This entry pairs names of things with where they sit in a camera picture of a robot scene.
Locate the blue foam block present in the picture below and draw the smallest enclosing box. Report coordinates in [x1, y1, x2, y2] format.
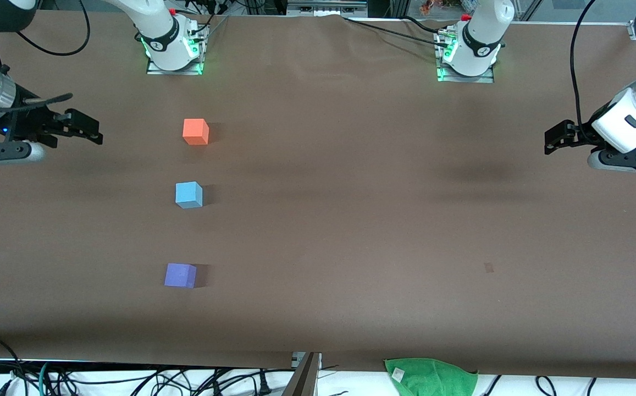
[175, 181, 203, 210]

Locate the orange foam block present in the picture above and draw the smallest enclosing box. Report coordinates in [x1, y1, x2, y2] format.
[182, 118, 210, 146]

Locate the purple foam block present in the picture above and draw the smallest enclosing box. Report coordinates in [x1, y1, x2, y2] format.
[164, 263, 197, 289]

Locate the brown table cover sheet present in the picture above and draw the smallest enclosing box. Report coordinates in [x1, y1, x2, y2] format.
[0, 10, 636, 380]

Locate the green cloth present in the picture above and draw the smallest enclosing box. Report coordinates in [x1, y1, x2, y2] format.
[384, 357, 479, 396]

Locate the grey metal beam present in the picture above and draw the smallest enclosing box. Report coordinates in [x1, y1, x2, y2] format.
[282, 352, 322, 396]

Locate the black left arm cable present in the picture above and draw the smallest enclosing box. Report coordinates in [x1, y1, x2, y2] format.
[569, 0, 599, 141]

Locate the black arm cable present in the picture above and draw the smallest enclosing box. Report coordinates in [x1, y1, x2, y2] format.
[569, 0, 599, 141]
[15, 0, 90, 56]

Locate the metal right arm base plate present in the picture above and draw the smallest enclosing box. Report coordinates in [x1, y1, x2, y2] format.
[146, 55, 204, 75]

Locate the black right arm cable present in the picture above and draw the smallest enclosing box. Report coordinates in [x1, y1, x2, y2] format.
[15, 0, 90, 56]

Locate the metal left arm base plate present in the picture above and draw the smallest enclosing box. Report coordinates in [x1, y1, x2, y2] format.
[436, 65, 495, 84]

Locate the black cable on table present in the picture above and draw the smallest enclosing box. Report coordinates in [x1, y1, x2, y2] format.
[342, 16, 446, 45]

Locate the silver metal frame rail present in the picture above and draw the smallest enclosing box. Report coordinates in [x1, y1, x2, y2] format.
[286, 0, 369, 18]

